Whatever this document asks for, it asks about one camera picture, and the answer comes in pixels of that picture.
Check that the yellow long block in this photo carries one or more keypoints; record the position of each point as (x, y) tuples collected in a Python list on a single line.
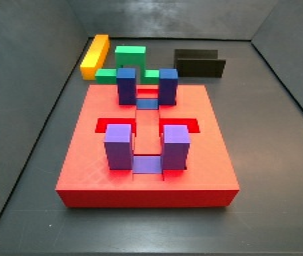
[(95, 56)]

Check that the red board with slots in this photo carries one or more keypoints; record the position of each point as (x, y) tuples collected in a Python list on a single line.
[(88, 184)]

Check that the purple U-shaped block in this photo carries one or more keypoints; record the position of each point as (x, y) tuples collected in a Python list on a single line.
[(171, 159)]

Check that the dark blue U-shaped block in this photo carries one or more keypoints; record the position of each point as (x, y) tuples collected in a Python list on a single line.
[(126, 81)]

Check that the green bridge-shaped block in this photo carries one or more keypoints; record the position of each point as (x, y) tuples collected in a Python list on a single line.
[(128, 56)]

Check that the black block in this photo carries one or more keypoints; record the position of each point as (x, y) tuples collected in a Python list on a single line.
[(198, 63)]

